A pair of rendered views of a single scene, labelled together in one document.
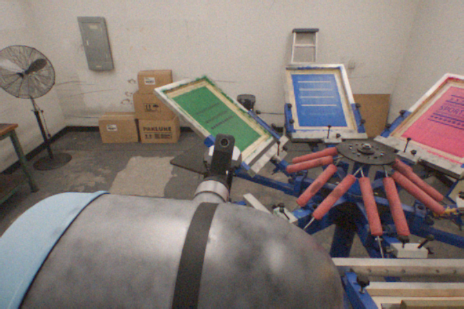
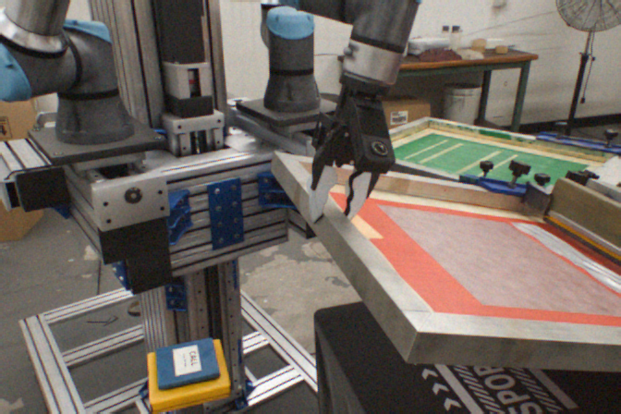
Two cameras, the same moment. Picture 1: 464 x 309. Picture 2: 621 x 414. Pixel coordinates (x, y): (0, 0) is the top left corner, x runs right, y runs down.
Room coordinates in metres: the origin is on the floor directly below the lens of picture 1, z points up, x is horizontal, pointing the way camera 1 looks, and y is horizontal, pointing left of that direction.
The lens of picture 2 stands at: (-0.27, -1.43, 1.60)
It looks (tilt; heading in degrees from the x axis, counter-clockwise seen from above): 25 degrees down; 72
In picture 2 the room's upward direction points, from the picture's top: straight up
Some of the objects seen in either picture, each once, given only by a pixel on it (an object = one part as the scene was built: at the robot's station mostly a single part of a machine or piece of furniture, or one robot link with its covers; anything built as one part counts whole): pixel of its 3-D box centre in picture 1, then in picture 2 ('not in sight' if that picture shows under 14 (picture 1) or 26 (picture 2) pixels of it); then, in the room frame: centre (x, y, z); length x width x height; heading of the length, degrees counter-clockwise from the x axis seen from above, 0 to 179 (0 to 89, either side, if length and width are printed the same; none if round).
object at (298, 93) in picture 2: not in sight; (291, 85); (0.12, -0.05, 1.31); 0.15 x 0.15 x 0.10
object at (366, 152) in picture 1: (344, 234); not in sight; (1.38, -0.77, 0.67); 0.39 x 0.39 x 1.35
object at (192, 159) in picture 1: (255, 176); not in sight; (1.72, -0.19, 0.91); 1.34 x 0.40 x 0.08; 59
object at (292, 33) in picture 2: not in sight; (290, 37); (0.12, -0.04, 1.42); 0.13 x 0.12 x 0.14; 83
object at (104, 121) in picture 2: not in sight; (92, 111); (-0.35, -0.19, 1.31); 0.15 x 0.15 x 0.10
